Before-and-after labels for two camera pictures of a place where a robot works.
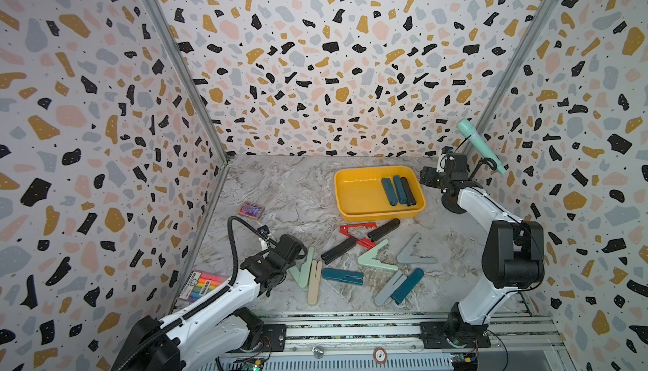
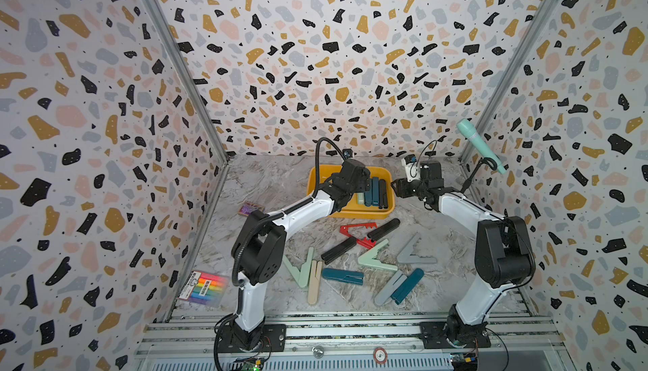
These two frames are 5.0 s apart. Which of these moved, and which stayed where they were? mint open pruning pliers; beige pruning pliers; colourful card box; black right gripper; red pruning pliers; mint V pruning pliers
Moved: black right gripper
Stayed: mint open pruning pliers; red pruning pliers; beige pruning pliers; colourful card box; mint V pruning pliers
